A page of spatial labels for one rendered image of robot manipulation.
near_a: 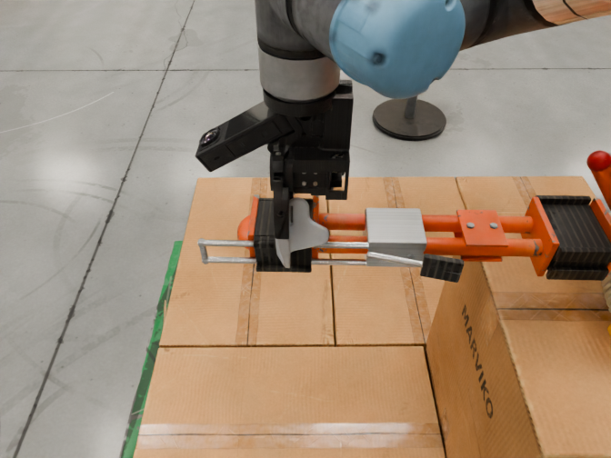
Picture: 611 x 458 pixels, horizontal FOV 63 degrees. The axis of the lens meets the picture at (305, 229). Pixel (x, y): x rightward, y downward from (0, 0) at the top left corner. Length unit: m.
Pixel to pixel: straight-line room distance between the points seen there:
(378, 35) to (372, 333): 0.92
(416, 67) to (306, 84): 0.14
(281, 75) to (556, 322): 0.51
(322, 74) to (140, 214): 1.93
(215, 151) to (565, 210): 0.44
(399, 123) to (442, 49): 2.43
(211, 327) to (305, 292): 0.24
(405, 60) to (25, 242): 2.18
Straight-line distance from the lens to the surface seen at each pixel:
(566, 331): 0.76
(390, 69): 0.32
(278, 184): 0.51
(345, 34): 0.34
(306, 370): 1.11
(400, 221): 0.62
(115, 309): 2.00
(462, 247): 0.62
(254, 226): 0.59
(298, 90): 0.45
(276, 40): 0.44
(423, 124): 2.79
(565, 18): 0.40
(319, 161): 0.50
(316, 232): 0.55
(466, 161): 2.63
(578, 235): 0.67
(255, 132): 0.50
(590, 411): 0.71
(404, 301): 1.24
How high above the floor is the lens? 1.52
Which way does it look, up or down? 45 degrees down
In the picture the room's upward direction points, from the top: straight up
